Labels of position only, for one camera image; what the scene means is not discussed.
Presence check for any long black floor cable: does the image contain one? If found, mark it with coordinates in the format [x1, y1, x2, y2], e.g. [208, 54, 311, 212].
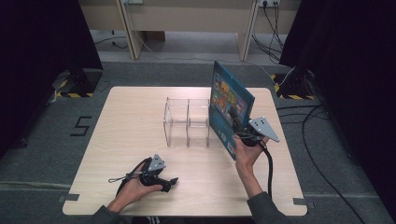
[276, 104, 367, 224]

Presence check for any black curtain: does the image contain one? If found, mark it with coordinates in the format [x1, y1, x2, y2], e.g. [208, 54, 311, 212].
[0, 0, 105, 158]
[279, 0, 396, 216]

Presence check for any clear acrylic divided organizer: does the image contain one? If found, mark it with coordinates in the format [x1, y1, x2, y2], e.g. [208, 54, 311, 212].
[163, 96, 213, 148]

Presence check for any grey tape piece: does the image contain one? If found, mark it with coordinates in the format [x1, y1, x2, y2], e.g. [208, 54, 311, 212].
[292, 197, 316, 209]
[57, 193, 80, 203]

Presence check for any light wooden desk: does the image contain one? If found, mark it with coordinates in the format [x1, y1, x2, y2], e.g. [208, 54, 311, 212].
[78, 0, 303, 62]

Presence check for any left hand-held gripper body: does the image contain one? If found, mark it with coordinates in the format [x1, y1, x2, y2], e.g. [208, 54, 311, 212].
[139, 154, 166, 188]

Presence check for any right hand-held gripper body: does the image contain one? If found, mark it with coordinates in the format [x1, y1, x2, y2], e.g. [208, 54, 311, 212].
[241, 116, 280, 147]

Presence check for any white wall power outlet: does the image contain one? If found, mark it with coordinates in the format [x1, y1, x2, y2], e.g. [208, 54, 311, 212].
[258, 0, 282, 8]

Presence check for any blue cartoon picture book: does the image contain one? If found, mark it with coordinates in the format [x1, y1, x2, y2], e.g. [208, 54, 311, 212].
[208, 60, 256, 161]

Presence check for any black cable bundle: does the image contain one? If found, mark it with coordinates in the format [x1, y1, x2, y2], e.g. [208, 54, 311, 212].
[251, 2, 287, 65]

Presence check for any brown box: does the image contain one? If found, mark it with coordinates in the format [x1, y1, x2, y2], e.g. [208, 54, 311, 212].
[145, 31, 166, 42]

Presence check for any black stand base hazard tape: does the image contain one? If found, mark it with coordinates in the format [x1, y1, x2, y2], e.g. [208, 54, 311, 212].
[270, 72, 316, 101]
[55, 68, 104, 99]

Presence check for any person's left hand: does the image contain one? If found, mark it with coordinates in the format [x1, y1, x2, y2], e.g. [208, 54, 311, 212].
[106, 162, 163, 215]

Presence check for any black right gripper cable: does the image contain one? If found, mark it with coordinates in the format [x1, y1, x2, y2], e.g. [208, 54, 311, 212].
[235, 132, 275, 201]

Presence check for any person's right hand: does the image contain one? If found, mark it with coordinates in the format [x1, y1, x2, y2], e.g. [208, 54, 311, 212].
[233, 134, 271, 176]

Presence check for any white floor cable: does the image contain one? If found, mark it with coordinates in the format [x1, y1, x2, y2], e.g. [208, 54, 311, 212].
[132, 29, 295, 88]

